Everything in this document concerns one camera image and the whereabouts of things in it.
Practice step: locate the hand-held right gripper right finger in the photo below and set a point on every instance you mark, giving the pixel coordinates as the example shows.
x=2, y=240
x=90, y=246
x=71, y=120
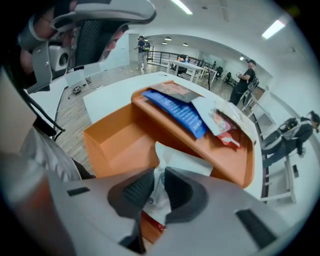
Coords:
x=225, y=220

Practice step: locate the brown snack packet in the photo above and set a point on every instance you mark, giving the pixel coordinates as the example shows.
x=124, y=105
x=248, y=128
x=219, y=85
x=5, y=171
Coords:
x=175, y=91

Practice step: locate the black round device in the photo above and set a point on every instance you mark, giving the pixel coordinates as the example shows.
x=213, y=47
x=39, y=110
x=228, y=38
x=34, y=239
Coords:
x=76, y=89

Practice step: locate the black railing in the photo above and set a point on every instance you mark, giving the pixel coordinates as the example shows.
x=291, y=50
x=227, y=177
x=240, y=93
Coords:
x=165, y=53

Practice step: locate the person's left hand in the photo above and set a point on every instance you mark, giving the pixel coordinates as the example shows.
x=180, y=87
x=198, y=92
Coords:
x=43, y=26

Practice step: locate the white curved desk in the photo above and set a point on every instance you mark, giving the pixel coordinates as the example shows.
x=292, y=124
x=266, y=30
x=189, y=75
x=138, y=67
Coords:
x=47, y=100

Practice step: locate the black office chair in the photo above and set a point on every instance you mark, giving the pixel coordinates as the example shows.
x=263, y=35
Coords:
x=228, y=77
x=182, y=68
x=219, y=72

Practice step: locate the orange storage box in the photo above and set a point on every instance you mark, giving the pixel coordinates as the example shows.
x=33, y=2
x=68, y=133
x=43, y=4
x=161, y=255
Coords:
x=225, y=160

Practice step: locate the black box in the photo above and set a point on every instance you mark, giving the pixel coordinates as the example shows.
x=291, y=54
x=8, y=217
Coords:
x=295, y=171

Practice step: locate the white pouch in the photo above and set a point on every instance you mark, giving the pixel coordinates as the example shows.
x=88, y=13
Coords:
x=160, y=200

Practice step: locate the blue packet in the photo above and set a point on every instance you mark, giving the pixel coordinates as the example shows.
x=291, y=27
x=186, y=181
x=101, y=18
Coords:
x=180, y=110

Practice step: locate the orange drawer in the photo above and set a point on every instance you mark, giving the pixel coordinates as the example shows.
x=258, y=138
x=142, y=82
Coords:
x=125, y=147

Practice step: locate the long ceiling light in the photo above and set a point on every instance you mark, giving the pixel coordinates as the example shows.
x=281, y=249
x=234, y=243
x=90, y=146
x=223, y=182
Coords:
x=181, y=6
x=273, y=28

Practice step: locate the silver gripper camera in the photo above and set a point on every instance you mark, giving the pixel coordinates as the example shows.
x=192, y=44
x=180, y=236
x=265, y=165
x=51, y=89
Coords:
x=60, y=58

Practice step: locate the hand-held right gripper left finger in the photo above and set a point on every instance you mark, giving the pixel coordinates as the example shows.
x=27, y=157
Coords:
x=95, y=215

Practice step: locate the small red packet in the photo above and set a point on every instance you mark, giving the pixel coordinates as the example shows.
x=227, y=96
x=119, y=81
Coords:
x=228, y=140

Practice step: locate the person's torso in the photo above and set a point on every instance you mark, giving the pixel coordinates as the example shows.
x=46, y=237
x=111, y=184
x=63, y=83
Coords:
x=50, y=155

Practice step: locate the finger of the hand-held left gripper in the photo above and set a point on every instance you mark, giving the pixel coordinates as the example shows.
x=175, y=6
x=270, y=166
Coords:
x=112, y=10

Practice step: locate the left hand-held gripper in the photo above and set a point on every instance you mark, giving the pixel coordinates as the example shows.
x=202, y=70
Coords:
x=40, y=65

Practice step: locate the wooden cabinet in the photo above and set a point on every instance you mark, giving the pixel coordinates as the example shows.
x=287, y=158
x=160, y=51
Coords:
x=260, y=92

